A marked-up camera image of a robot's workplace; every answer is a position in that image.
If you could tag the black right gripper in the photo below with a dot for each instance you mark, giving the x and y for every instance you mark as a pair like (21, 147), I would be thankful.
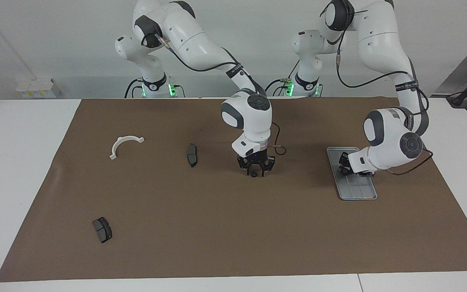
(255, 159)

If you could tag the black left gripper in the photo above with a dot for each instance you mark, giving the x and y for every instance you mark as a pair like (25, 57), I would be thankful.
(345, 158)

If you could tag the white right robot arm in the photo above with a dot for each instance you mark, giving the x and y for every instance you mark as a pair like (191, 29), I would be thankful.
(201, 44)

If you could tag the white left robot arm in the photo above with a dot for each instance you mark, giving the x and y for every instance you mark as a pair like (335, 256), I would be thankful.
(379, 40)

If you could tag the silver metal tray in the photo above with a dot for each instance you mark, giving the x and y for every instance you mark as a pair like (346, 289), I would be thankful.
(359, 190)

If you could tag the brown paper table mat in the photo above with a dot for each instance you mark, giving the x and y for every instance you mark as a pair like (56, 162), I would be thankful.
(233, 227)

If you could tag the long dark brake pad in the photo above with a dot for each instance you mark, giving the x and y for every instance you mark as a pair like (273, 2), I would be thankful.
(191, 155)

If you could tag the short dark brake pad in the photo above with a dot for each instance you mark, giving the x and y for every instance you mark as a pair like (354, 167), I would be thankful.
(103, 231)

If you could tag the white cardboard box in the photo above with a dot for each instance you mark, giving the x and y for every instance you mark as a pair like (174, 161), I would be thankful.
(35, 87)

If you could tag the white curved plastic bracket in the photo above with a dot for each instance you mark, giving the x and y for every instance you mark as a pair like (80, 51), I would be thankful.
(116, 147)

